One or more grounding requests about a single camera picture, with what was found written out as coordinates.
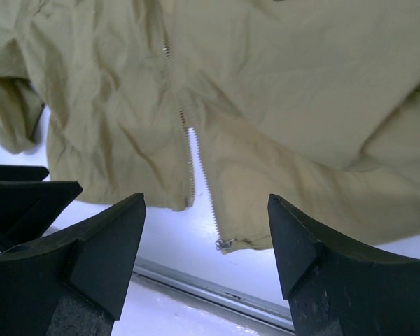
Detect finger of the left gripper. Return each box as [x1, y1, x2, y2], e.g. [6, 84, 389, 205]
[0, 164, 83, 245]

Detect aluminium table frame rail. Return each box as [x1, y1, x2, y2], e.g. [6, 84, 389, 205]
[133, 258, 295, 335]

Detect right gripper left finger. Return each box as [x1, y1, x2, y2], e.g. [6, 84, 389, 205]
[0, 194, 146, 335]

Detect tan hooded zip jacket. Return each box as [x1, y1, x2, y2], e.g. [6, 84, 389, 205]
[0, 1, 420, 251]

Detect metal zipper slider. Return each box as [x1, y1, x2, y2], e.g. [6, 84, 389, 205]
[215, 239, 236, 253]

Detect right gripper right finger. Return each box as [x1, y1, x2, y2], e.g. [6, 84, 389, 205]
[267, 195, 420, 335]

